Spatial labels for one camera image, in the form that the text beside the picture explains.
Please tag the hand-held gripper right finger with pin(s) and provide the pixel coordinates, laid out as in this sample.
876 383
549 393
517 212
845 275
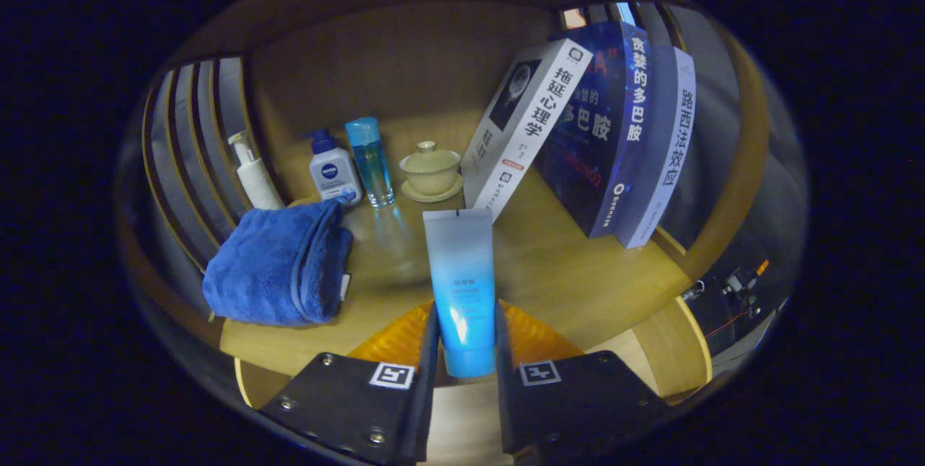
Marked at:
506 415

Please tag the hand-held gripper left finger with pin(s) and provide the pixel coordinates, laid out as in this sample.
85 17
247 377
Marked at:
426 415

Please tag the blue cosmetic tube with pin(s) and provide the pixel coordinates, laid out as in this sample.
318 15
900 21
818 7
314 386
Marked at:
461 285

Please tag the wooden countertop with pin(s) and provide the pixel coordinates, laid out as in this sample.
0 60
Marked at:
564 271

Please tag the wooden cabinet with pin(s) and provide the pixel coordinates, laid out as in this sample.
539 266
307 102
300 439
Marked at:
405 68

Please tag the blue folded towel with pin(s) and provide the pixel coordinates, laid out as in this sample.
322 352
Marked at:
267 264

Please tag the beige lidded teacup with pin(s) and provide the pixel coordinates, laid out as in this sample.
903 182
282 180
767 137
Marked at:
431 173

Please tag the clear blue bottle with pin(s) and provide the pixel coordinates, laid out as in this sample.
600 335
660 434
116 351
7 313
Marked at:
370 162

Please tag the white bottle with blue cap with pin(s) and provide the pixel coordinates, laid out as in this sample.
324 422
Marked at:
334 173

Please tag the orange and black clamp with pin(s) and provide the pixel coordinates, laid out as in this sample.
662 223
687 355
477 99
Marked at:
737 283

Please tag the white pump bottle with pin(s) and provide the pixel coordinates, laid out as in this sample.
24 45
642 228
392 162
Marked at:
259 184

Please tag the white book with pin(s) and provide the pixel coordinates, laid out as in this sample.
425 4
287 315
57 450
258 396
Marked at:
520 126

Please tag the dark blue book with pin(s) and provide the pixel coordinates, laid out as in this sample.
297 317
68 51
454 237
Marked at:
600 141

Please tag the pale purple book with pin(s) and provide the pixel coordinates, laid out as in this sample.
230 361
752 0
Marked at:
668 148

